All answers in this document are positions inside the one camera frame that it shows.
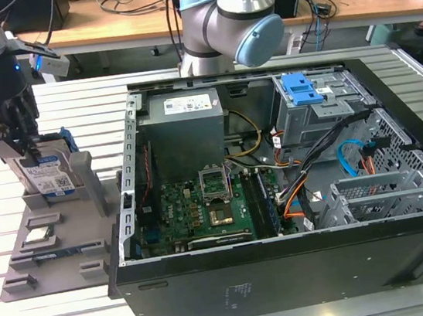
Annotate black cable bundle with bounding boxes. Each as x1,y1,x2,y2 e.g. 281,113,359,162
264,107,384,205

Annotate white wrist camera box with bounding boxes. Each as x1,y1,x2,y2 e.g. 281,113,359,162
3,24,72,83

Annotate blue SATA wire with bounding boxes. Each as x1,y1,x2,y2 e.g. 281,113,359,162
334,137,370,179

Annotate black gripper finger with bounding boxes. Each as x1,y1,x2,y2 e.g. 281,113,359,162
0,110,28,160
12,90,46,165

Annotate silver CPU chip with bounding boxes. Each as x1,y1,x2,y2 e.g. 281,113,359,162
24,225,56,246

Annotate RAM stick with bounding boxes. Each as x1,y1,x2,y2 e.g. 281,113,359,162
30,242,106,264
242,167,285,239

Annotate grey metal disk bay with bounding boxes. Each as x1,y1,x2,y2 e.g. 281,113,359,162
304,167,423,232

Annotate grey parts rack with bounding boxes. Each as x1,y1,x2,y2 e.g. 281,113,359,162
0,145,135,304

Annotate black PC case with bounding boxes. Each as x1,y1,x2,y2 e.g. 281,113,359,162
81,45,423,316

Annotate grey power supply unit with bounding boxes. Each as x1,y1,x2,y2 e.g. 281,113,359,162
133,85,234,183

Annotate blue plastic drive bracket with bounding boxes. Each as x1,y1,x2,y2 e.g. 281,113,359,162
279,69,325,110

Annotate yellow wires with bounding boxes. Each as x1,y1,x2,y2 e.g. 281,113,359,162
219,105,266,161

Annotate CPU socket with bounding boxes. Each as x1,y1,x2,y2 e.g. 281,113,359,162
204,201,236,229

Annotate large black box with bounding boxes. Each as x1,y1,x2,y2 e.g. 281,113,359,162
0,0,73,39

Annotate bare disk with blue label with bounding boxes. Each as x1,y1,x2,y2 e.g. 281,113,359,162
2,143,80,205

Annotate hard disk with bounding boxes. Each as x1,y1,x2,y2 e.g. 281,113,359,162
30,124,80,161

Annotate multicolour power wire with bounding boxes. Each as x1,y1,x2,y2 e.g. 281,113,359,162
357,136,392,177

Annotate metal socket cover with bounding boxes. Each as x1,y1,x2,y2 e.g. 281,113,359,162
196,161,236,207

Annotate black graphics card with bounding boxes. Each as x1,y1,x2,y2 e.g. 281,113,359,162
175,229,255,253

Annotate green motherboard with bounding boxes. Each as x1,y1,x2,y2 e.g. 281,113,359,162
128,163,297,260

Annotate orange wire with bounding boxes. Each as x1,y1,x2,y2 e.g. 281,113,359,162
278,175,316,222

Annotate grey metal drive cage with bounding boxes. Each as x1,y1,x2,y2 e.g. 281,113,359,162
265,62,384,158

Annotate long wooden desk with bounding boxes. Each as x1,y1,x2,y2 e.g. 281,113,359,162
7,0,423,75

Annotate black case fan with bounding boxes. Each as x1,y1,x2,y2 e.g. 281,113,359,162
131,140,164,223

